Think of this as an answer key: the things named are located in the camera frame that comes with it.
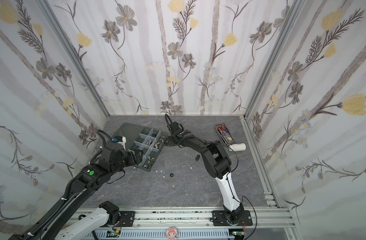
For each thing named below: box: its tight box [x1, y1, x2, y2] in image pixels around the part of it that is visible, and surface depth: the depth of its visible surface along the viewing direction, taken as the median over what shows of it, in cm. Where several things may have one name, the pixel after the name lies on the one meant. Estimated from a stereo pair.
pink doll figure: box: [166, 226, 179, 240], surface depth 69 cm
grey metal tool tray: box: [215, 123, 236, 146], surface depth 111 cm
